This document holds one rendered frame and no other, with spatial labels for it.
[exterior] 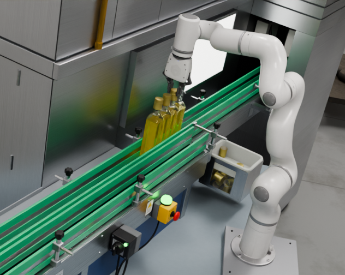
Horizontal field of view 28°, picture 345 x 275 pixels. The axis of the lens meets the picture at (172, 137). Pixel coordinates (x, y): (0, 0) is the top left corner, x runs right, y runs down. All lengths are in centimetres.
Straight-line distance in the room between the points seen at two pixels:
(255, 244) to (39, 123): 102
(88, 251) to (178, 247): 61
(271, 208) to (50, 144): 87
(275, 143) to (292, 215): 214
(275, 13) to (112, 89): 126
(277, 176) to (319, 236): 197
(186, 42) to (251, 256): 91
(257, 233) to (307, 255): 160
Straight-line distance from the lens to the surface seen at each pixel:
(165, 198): 267
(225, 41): 257
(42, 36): 232
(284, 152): 262
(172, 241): 291
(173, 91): 279
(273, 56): 249
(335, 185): 521
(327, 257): 443
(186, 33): 266
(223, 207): 320
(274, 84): 245
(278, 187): 263
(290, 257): 297
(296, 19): 361
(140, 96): 284
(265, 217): 275
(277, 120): 257
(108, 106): 271
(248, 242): 285
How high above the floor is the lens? 250
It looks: 29 degrees down
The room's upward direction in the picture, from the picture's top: 12 degrees clockwise
